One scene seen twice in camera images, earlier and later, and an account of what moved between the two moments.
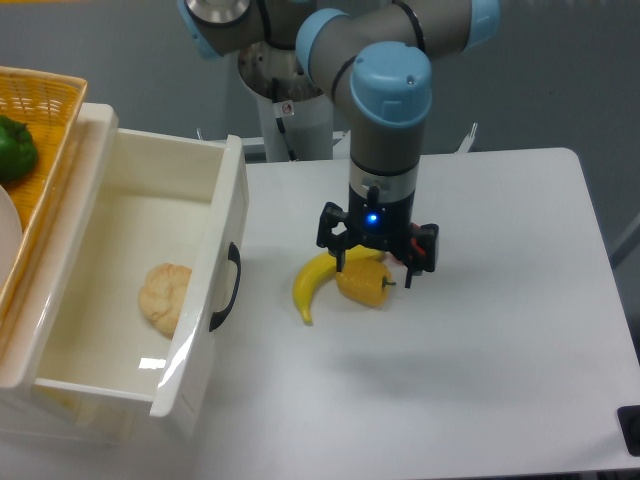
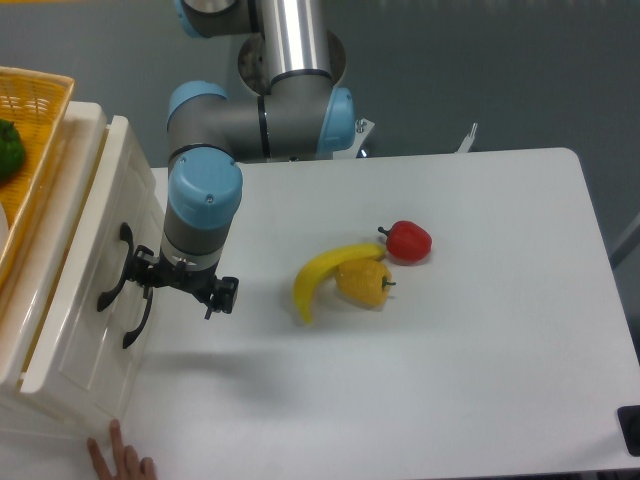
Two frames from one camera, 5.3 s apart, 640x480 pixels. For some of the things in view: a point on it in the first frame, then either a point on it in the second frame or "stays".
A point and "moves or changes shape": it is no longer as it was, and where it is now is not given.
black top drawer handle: x=234 y=256 → x=127 y=235
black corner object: x=629 y=420 stays
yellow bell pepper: x=365 y=282 stays
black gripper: x=380 y=211 → x=179 y=275
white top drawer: x=152 y=272 moves or changes shape
